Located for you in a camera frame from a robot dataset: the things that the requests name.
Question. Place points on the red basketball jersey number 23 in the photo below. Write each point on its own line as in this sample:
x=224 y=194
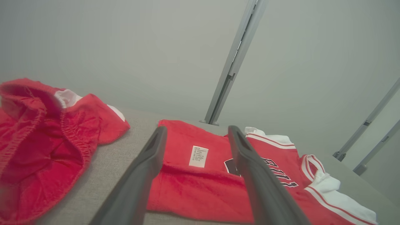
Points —
x=193 y=190

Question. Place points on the red shorts white side stripes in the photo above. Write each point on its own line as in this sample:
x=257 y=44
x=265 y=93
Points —
x=47 y=156

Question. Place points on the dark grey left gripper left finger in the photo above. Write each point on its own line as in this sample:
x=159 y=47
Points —
x=137 y=184

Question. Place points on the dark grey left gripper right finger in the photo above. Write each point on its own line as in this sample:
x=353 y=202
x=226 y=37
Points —
x=262 y=187

